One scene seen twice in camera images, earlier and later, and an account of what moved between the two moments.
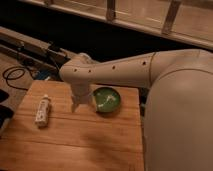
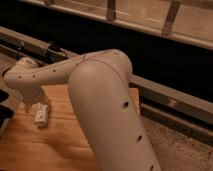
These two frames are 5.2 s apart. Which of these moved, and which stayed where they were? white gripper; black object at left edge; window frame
Moved: white gripper
Stayed: window frame; black object at left edge
